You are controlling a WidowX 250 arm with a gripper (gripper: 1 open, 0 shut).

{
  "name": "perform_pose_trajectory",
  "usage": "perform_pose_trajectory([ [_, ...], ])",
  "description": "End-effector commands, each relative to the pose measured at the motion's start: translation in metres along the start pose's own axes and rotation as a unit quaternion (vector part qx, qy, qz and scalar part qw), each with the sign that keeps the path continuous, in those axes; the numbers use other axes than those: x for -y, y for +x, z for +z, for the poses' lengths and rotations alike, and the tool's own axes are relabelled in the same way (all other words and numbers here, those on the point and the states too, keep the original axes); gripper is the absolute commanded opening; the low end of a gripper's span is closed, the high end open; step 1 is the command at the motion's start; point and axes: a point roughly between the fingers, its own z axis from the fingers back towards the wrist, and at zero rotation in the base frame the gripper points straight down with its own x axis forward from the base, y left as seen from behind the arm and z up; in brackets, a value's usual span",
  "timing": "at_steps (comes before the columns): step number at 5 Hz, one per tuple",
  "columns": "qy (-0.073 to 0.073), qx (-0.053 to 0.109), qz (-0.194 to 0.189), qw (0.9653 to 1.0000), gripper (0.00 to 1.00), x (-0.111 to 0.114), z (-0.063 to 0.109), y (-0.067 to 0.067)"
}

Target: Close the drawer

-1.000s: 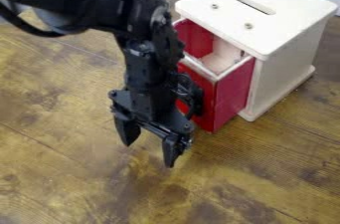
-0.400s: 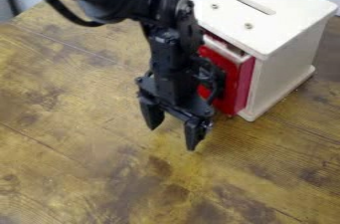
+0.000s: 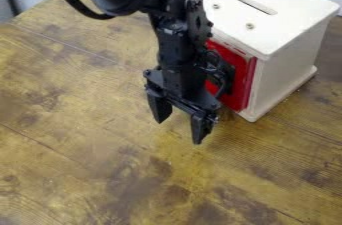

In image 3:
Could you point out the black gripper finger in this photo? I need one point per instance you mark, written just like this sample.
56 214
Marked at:
202 125
159 106

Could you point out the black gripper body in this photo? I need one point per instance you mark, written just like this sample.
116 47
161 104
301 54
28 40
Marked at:
179 77

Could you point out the black metal drawer handle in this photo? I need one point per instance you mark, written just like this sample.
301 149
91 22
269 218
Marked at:
221 72

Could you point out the red wooden drawer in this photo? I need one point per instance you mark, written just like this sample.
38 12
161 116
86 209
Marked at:
245 63

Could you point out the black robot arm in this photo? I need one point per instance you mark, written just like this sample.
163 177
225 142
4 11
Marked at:
162 11

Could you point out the white wooden box cabinet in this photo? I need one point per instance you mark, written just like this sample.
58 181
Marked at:
281 32

